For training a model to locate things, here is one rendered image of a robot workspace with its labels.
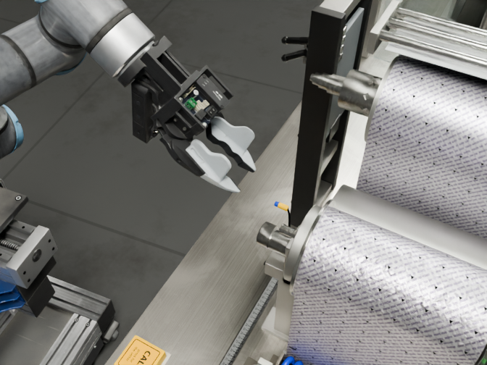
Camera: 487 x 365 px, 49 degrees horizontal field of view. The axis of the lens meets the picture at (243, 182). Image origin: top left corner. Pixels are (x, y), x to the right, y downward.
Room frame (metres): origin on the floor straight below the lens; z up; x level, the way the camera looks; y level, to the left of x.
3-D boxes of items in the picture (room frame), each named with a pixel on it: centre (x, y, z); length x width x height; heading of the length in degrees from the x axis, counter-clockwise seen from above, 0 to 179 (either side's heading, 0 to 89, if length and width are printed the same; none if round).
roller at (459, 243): (0.48, -0.26, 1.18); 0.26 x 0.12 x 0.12; 61
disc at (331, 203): (0.43, -0.10, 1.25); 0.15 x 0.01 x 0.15; 151
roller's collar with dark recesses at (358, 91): (0.67, -0.19, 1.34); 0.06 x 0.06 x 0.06; 61
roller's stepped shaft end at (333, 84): (0.70, -0.14, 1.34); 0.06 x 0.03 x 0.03; 61
